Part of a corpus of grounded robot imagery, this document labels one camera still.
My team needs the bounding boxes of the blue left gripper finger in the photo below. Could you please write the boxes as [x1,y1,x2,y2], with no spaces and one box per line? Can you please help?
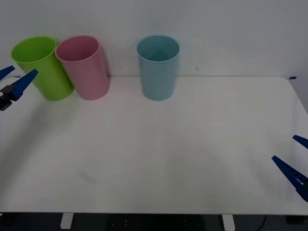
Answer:
[0,65,16,81]
[0,69,39,102]

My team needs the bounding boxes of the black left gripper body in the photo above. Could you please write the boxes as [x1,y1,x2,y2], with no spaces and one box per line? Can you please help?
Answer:
[0,94,13,112]

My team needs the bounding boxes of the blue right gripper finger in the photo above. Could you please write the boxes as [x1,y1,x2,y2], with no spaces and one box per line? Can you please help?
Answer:
[271,155,308,202]
[292,135,308,149]

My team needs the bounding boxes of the green plastic bin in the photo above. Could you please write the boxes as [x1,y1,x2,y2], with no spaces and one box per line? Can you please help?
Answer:
[11,36,75,102]

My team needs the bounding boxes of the pink plastic bin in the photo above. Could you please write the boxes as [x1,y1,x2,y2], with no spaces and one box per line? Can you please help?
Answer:
[54,35,111,101]

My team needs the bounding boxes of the white table leg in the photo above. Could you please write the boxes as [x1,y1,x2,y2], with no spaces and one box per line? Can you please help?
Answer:
[60,213,74,230]
[221,214,235,231]

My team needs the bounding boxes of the pale blue plastic bin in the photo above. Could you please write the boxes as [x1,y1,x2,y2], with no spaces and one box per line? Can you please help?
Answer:
[136,35,180,101]

